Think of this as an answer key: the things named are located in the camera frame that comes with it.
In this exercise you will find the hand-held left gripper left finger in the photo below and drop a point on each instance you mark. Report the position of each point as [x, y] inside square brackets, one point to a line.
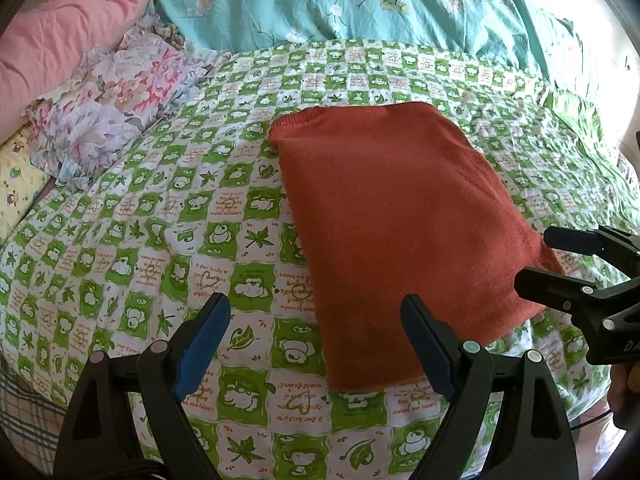
[197, 355]

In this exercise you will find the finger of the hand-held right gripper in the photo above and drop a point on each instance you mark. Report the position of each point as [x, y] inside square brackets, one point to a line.
[575, 240]
[555, 287]

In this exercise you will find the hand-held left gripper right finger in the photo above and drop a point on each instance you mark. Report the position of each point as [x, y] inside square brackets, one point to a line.
[430, 350]

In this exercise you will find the red knit sweater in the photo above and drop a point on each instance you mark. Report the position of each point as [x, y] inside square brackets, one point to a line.
[400, 210]

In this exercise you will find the person's right hand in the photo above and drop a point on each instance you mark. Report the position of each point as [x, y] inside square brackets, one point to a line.
[625, 395]

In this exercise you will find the green checkered bed sheet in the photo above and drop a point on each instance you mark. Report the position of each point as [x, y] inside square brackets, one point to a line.
[150, 260]

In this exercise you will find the plaid cloth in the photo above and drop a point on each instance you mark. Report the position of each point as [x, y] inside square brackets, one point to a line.
[25, 410]

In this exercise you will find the yellow patterned pillow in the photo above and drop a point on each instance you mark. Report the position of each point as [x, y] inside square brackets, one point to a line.
[20, 185]

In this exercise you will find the floral ruffled pillow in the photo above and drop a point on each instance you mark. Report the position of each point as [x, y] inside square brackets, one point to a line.
[110, 100]

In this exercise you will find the teal floral quilt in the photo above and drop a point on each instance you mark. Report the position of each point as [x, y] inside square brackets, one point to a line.
[350, 0]

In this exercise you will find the pink pillow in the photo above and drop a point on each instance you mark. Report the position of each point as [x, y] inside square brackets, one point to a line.
[60, 35]

